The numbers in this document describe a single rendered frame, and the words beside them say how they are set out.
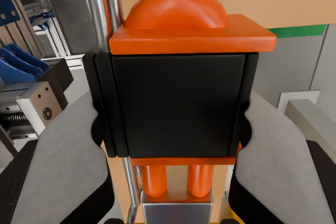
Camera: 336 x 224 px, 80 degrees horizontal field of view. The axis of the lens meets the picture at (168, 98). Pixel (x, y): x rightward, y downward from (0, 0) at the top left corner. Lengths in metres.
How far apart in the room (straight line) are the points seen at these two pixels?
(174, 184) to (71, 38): 1.22
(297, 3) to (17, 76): 0.97
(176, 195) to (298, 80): 1.72
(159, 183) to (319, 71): 1.79
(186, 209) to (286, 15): 0.87
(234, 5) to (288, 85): 1.09
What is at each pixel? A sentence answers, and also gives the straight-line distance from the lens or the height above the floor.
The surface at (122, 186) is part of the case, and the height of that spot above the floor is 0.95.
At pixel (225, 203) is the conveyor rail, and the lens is 1.65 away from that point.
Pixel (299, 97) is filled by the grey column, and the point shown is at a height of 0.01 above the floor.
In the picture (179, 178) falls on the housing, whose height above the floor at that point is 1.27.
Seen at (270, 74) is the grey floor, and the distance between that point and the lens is 1.73.
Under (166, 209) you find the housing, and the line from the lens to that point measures 0.20.
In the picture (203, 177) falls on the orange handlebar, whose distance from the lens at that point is 0.17.
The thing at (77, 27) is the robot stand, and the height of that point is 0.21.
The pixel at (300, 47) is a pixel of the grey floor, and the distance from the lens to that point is 1.73.
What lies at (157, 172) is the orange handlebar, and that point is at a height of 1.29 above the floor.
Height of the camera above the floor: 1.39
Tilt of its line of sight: 57 degrees down
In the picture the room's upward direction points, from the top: 180 degrees counter-clockwise
